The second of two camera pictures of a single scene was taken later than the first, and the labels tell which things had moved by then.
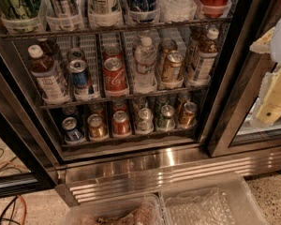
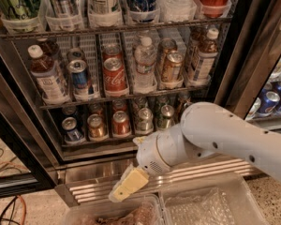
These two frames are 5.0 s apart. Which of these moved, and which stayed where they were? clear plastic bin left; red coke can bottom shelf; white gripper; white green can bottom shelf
Moved: white gripper
Stayed: white green can bottom shelf; clear plastic bin left; red coke can bottom shelf
